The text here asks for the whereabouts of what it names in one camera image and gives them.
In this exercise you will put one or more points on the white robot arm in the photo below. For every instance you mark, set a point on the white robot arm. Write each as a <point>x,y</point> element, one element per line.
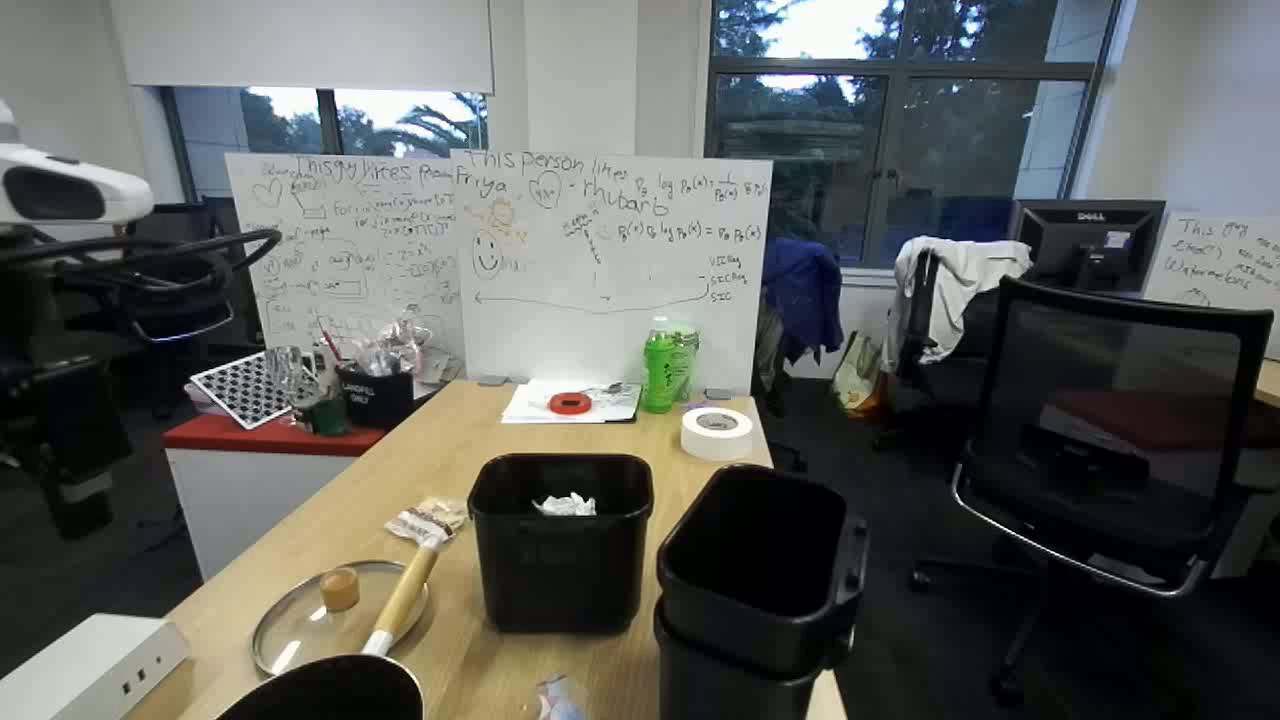
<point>71,231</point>

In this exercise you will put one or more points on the green wipes bottle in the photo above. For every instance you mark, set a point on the green wipes bottle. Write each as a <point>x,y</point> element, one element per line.
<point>671,356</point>

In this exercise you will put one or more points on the red tape roll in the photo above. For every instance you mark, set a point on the red tape roll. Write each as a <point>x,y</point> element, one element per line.
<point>569,403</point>

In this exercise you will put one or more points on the white tape roll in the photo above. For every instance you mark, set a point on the white tape roll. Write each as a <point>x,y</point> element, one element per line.
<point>718,435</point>

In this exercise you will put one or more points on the right whiteboard with drawings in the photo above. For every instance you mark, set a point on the right whiteboard with drawings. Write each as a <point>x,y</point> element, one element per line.
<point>569,261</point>

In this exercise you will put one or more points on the blue jacket on chair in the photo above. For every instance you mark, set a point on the blue jacket on chair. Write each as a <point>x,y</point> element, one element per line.
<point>801,287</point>

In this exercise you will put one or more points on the small black bin with paper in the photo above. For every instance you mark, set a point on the small black bin with paper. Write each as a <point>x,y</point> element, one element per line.
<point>563,542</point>

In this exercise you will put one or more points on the stacked black landfill bins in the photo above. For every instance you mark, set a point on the stacked black landfill bins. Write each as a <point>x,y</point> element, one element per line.
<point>759,594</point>

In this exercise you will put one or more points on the black bin with clutter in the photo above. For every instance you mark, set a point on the black bin with clutter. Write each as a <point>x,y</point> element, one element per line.
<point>380,382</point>

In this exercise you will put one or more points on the small snack wrapper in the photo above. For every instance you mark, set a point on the small snack wrapper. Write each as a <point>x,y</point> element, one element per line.
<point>430,520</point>

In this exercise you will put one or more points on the left whiteboard with writing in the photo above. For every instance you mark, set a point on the left whiteboard with writing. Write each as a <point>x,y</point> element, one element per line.
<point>366,259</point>

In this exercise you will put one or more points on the chair with white cloth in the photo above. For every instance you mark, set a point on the chair with white cloth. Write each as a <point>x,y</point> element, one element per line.
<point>944,278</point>

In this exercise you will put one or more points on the green cup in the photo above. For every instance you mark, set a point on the green cup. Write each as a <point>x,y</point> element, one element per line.
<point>327,419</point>

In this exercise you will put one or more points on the clear plastic wrapper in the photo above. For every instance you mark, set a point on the clear plastic wrapper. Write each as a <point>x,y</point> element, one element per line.
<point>563,696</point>

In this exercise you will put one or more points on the checkerboard calibration sheet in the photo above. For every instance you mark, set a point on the checkerboard calibration sheet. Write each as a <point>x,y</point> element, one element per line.
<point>248,390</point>

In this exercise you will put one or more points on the glass lid with wooden knob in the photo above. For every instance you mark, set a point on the glass lid with wooden knob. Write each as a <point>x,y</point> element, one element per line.
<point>323,617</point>

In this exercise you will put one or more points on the white cabinet with red top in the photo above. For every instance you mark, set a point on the white cabinet with red top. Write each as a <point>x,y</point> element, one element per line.
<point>235,487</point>

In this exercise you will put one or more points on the white roller blind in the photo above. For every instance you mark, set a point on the white roller blind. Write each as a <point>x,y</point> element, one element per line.
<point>408,46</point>

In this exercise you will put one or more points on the black mesh office chair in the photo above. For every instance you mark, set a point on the black mesh office chair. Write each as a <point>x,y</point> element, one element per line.
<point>1104,445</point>

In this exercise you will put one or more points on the black computer monitor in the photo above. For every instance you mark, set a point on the black computer monitor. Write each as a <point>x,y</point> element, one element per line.
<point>1090,246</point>

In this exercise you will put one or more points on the white control box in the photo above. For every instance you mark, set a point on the white control box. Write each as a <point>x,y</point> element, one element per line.
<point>101,669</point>

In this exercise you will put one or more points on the white pot with wooden handle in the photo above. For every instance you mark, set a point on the white pot with wooden handle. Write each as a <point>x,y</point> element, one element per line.
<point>371,685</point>

